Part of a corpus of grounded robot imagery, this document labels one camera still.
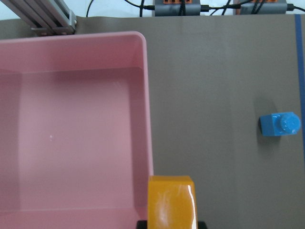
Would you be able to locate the grey power strip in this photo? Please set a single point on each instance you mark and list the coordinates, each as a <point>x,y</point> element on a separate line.
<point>263,7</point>
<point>173,8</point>

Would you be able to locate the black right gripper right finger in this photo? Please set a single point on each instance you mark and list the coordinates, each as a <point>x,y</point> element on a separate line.
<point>201,225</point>

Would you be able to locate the brown paper table mat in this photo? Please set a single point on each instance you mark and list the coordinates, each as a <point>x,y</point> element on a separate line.
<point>210,78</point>

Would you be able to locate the small blue block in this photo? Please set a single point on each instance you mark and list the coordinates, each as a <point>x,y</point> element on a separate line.
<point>279,124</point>

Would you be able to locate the orange sloped block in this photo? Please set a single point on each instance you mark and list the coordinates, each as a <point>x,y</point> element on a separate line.
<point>171,203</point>

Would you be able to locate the aluminium frame post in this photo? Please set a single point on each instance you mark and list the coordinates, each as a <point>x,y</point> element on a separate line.
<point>45,17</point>

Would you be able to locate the pink plastic box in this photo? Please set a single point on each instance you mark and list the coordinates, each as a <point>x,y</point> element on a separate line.
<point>75,133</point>

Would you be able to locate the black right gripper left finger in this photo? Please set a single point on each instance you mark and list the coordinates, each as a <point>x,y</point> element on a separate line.
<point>141,224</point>

